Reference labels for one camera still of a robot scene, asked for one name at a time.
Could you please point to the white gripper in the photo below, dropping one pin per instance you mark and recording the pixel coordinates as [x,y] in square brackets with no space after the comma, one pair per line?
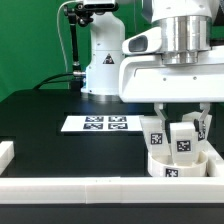
[145,79]

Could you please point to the white round stool seat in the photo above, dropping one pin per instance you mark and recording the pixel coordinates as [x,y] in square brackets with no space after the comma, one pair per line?
[162,166]

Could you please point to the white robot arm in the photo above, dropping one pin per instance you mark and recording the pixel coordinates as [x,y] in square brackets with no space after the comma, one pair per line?
[174,61]

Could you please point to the white U-shaped fence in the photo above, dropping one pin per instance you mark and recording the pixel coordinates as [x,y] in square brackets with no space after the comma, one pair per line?
[112,190]

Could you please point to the white marker sheet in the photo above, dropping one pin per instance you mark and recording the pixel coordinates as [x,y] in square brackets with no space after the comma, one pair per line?
[101,123]

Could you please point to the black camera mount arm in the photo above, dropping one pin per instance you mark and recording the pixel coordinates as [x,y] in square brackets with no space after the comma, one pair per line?
[77,16]

